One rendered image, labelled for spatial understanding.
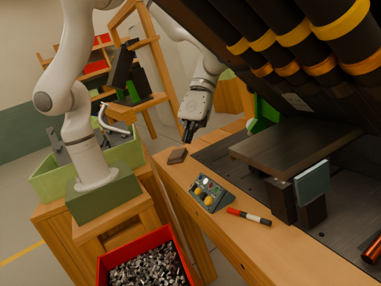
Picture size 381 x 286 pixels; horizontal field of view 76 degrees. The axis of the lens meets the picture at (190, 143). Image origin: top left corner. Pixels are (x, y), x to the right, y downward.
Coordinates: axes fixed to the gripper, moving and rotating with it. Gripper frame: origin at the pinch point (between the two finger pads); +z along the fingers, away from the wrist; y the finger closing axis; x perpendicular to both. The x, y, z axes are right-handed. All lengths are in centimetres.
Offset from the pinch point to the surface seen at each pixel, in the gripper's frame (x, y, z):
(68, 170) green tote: 16, -83, 28
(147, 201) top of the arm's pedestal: 14.6, -20.7, 26.4
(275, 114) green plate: -1.3, 26.4, -9.7
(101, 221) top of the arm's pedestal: 3.8, -30.3, 37.8
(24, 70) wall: 161, -668, -124
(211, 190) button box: 4.4, 11.4, 14.2
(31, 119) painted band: 216, -663, -13
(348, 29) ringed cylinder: -41, 44, -3
